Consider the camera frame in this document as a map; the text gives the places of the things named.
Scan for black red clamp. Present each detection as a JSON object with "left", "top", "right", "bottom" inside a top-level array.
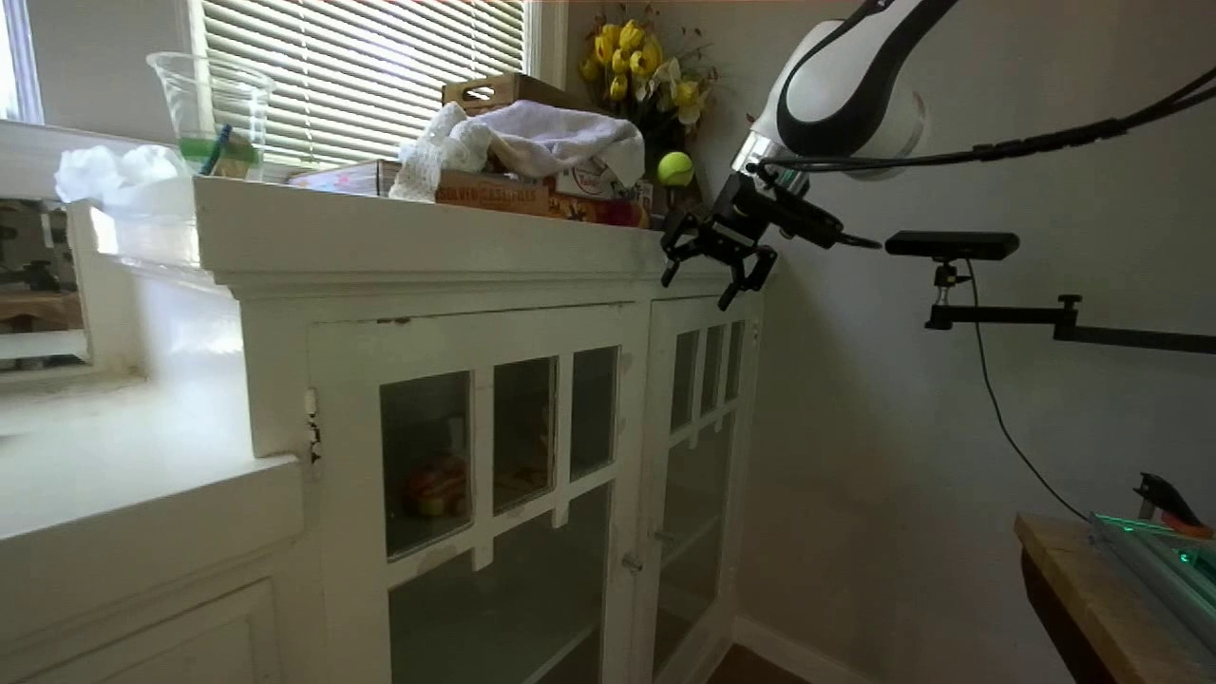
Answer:
[{"left": 1133, "top": 472, "right": 1210, "bottom": 531}]

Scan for brass door hinge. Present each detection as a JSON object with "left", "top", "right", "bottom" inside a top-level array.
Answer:
[{"left": 299, "top": 388, "right": 325, "bottom": 469}]

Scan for black camera cable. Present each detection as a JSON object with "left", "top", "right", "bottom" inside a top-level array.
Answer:
[{"left": 967, "top": 261, "right": 1096, "bottom": 524}]

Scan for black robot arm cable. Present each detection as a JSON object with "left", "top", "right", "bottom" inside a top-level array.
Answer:
[{"left": 774, "top": 68, "right": 1216, "bottom": 180}]

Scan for yellow-green tennis ball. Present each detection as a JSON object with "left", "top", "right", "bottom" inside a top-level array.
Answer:
[{"left": 653, "top": 147, "right": 698, "bottom": 190}]

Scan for clear plastic measuring pitcher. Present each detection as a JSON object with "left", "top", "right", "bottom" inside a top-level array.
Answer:
[{"left": 143, "top": 49, "right": 278, "bottom": 184}]

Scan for tan cardboard box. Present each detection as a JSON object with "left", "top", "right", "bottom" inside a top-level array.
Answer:
[{"left": 433, "top": 168, "right": 564, "bottom": 220}]

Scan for tall white glass-door cabinet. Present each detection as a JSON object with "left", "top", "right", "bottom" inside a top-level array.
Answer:
[{"left": 192, "top": 175, "right": 773, "bottom": 684}]

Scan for white crumpled plastic bag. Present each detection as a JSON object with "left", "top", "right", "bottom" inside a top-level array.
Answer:
[{"left": 55, "top": 142, "right": 193, "bottom": 213}]

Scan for wicker basket on cabinet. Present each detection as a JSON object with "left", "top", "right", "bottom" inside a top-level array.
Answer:
[{"left": 553, "top": 187, "right": 653, "bottom": 232}]

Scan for wooden table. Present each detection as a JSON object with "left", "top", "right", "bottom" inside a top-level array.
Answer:
[{"left": 1010, "top": 510, "right": 1216, "bottom": 684}]

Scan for white cabinet door chipped paint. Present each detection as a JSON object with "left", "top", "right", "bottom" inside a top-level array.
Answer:
[{"left": 303, "top": 303, "right": 653, "bottom": 684}]

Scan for white glass cabinet door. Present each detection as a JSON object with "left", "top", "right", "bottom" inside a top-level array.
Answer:
[{"left": 641, "top": 293, "right": 769, "bottom": 682}]

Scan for low white drawer cabinet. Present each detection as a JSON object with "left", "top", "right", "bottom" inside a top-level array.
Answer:
[{"left": 0, "top": 355, "right": 316, "bottom": 684}]

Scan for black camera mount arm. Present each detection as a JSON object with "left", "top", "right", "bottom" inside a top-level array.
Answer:
[{"left": 925, "top": 259, "right": 1216, "bottom": 358}]

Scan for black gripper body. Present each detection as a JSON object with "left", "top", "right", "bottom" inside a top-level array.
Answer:
[{"left": 687, "top": 171, "right": 797, "bottom": 265}]

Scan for black stereo camera bar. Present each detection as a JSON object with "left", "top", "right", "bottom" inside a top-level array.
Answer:
[{"left": 882, "top": 230, "right": 1021, "bottom": 265}]

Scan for white window blinds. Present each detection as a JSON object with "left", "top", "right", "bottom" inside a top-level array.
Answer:
[{"left": 186, "top": 0, "right": 536, "bottom": 168}]

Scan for yellow flower bouquet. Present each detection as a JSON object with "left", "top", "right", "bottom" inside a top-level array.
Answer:
[{"left": 577, "top": 14, "right": 716, "bottom": 133}]

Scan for wooden basket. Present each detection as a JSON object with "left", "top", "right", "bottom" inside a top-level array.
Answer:
[{"left": 437, "top": 68, "right": 585, "bottom": 117}]

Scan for orange toy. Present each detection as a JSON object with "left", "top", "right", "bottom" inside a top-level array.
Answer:
[{"left": 403, "top": 456, "right": 470, "bottom": 524}]

